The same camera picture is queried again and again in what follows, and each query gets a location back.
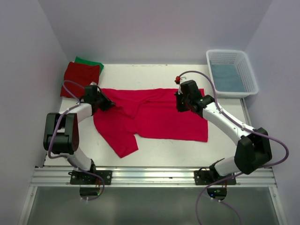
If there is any crimson pink t shirt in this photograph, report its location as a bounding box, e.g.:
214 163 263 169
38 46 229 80
93 89 209 158

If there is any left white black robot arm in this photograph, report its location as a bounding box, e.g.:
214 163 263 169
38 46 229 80
43 84 116 184

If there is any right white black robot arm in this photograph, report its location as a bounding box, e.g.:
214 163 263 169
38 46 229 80
175 77 272 184

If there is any folded dark red t shirt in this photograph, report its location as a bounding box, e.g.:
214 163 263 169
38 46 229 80
64 62 101 98

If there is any folded green t shirt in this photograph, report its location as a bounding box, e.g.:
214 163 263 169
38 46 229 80
74 56 104 73

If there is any blue t shirt in basket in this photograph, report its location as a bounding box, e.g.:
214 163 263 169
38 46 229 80
210 64 246 92

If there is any white plastic mesh basket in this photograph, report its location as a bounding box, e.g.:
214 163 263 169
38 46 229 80
206 49 259 98

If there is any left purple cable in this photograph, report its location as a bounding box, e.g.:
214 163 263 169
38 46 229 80
47 80 105 201

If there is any purple cable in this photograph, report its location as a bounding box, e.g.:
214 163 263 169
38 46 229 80
178 70 289 225
47 80 105 201

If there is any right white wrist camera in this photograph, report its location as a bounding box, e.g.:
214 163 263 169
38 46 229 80
175 75 187 95

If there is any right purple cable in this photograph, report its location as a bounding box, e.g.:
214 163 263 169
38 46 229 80
178 70 289 225

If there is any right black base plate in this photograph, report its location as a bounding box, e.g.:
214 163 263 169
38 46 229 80
194 169 237 185

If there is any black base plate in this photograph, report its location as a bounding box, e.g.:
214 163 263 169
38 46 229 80
68 170 113 185
194 169 237 185

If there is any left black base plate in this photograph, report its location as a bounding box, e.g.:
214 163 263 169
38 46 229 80
68 170 113 185

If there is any aluminium mounting rail frame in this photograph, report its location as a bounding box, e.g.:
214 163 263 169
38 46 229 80
18 98 288 225

